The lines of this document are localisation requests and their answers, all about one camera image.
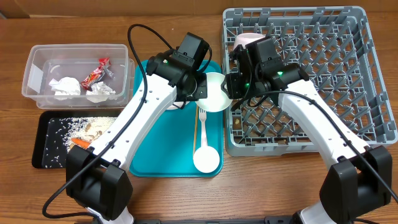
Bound small white bowl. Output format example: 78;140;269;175
196;72;232;113

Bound small white round cup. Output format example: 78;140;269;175
193;146;220;174

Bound white napkin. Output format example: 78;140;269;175
49;77;81;100
86;82;117;103

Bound red snack wrapper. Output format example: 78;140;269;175
80;57;114;91

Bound orange carrot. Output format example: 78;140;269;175
71;138;90;149

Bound white bowl with food scraps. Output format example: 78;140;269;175
233;33;266;51

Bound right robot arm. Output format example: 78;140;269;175
223;33;397;223

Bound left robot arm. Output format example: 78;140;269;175
66;32;211;223

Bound white plastic fork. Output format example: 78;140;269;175
199;108;208;147

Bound wooden chopstick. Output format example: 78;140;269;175
193;105;199;155

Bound large white plate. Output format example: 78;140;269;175
167;101;186;110

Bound teal plastic tray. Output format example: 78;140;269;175
129;59;224;178

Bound grey dish rack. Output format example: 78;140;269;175
221;6;397;156

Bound clear plastic bin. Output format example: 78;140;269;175
22;44;134;110

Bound spilled rice and peanuts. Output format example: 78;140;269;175
42;116;116;169

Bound black plastic tray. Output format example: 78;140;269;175
32;110;120;169

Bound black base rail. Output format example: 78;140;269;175
134;216;295;224

